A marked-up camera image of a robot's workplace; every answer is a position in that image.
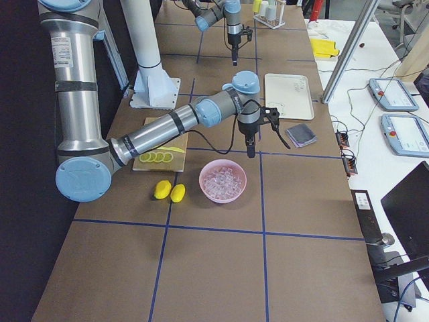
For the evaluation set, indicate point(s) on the grey plastic cup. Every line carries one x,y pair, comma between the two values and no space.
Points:
271,12

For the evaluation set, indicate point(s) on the lower teach pendant tablet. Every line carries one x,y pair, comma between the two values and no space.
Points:
406,135

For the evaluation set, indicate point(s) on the yellow plastic knife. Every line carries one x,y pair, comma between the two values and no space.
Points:
163,149

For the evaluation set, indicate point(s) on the black monitor stand clamp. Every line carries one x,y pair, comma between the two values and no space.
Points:
392,275

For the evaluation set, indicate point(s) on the grey office chair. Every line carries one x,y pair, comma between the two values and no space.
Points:
413,14

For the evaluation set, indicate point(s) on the pink bowl of ice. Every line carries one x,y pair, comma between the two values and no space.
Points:
222,180

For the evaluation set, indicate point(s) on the white wire cup rack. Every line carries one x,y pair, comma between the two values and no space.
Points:
273,24

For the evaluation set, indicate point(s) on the white crumpled tissue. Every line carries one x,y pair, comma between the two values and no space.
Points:
324,28

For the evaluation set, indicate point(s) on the upper teach pendant tablet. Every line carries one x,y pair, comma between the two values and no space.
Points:
391,94

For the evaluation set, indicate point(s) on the lemon slice row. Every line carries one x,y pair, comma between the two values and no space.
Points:
151,157

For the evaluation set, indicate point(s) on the black laptop computer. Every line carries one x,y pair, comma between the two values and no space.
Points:
406,207

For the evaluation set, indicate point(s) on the yellow plastic cup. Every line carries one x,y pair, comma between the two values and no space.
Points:
256,6

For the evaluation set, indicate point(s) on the yellow lemon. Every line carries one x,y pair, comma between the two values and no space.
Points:
162,189
177,193

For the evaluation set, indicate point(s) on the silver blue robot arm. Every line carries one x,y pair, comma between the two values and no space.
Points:
87,162
204,18

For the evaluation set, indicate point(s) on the cream bear serving tray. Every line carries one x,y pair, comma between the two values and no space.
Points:
290,95

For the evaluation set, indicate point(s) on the aluminium frame post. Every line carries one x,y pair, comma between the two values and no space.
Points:
352,42

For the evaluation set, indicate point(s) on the grey folded cloth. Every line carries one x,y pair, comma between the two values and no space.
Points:
301,135

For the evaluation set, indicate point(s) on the red object at corner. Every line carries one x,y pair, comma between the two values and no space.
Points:
316,9

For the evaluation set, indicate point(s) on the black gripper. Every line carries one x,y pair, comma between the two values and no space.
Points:
233,38
247,129

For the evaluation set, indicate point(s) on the white plastic cup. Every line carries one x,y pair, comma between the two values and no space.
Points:
263,8

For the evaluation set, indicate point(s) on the yellow cloth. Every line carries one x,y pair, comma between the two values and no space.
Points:
324,48

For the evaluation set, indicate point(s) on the teach pendant tablet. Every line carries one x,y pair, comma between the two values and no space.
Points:
391,94
406,135

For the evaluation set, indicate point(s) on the black power adapter box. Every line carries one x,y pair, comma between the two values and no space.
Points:
366,216

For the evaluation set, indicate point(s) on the white camera pole base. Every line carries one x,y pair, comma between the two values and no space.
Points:
153,87

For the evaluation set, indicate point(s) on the orange black connector block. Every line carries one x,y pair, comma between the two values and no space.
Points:
342,138

